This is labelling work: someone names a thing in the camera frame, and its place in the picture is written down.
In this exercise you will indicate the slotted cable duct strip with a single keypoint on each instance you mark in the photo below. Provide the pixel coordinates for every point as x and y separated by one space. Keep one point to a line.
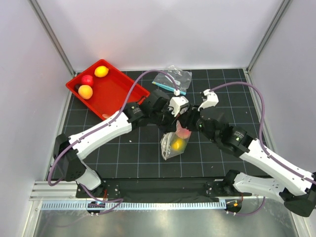
94 205

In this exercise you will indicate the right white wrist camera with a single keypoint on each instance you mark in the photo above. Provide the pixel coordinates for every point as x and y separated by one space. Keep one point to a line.
210 99

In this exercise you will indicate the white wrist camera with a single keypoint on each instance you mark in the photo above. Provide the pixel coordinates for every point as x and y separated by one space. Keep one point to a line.
210 99
177 103

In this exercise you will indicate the small yellow-green toy fruit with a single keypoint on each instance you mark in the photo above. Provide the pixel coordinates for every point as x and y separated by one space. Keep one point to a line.
178 145

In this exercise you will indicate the toy watermelon slice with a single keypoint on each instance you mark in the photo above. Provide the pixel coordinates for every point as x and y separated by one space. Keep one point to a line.
106 116

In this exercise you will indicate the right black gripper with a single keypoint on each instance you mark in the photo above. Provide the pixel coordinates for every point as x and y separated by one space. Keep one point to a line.
187 120

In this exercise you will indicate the orange toy fruit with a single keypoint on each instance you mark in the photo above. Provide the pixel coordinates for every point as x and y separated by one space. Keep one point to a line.
85 91

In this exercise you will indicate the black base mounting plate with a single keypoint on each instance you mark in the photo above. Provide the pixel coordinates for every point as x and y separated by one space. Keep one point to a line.
167 190

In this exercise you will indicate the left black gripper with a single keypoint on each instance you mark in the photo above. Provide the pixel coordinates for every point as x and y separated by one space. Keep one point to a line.
171 126

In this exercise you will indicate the yellow toy lemon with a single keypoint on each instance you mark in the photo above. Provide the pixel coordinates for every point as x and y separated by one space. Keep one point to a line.
101 71

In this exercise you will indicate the red toy apple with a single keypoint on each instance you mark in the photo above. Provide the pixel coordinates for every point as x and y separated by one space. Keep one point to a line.
87 80

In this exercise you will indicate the white-spotted clear zip bag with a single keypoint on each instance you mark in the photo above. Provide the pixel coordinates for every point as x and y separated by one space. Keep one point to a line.
167 140

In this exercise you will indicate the blue-zipper clear zip bag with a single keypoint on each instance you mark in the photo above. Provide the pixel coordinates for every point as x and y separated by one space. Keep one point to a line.
181 78

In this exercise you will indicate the red plastic tray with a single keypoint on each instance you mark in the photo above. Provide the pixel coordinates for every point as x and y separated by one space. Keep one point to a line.
109 92

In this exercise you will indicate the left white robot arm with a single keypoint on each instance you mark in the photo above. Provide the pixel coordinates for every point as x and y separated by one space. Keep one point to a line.
71 151

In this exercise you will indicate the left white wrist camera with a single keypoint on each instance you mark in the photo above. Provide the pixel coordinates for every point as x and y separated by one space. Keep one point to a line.
177 103

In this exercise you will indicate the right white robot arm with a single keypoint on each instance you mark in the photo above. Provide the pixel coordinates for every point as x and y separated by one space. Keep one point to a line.
288 184

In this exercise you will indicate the pink toy peach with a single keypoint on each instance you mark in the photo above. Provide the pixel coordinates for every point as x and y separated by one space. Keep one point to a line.
183 133

